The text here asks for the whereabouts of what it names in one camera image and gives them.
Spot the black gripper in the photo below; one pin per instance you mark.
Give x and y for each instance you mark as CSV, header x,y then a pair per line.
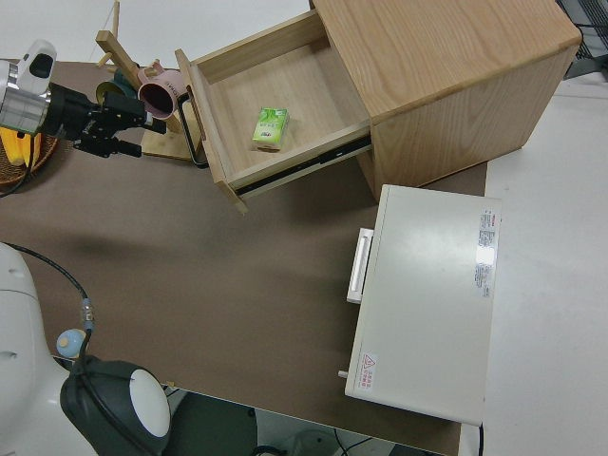
x,y
71,111

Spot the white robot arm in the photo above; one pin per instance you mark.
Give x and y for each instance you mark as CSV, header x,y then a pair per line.
x,y
19,332

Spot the wooden mug tree stand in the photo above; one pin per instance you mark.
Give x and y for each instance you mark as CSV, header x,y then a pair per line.
x,y
164,145

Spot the pink mug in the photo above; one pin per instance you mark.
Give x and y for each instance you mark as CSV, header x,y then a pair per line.
x,y
159,92

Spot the dark green mug yellow inside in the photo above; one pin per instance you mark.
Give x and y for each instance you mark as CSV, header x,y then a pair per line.
x,y
107,90

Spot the round brown wicker tray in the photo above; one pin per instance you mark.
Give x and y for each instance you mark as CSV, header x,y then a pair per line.
x,y
45,152

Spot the yellow corn cob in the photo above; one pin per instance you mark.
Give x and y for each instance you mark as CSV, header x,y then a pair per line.
x,y
14,147

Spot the green tissue pack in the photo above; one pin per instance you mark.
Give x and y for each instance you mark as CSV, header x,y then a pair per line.
x,y
271,126

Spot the brown table mat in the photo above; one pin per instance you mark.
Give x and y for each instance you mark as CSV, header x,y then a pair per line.
x,y
214,285

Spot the light wooden cabinet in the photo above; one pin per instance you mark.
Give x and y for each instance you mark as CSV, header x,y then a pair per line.
x,y
451,71

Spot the white toaster oven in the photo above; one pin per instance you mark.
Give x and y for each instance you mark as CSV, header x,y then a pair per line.
x,y
427,304

